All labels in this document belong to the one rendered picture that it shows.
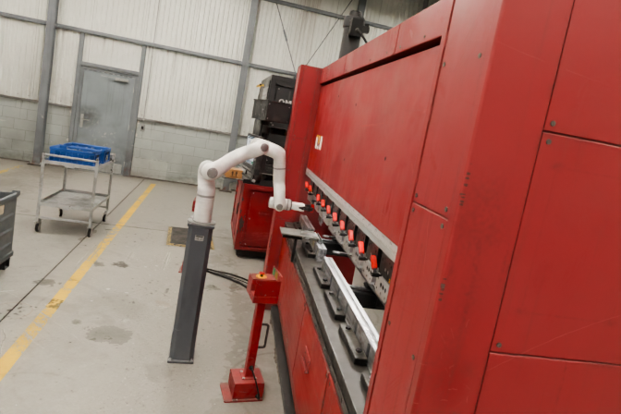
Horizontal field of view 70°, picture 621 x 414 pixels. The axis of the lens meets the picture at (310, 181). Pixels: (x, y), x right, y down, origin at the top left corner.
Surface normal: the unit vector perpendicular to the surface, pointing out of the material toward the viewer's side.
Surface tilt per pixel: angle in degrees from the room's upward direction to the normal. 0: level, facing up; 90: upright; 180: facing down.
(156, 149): 90
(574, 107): 90
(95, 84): 90
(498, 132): 90
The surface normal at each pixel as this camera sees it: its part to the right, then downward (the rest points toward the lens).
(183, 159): 0.21, 0.16
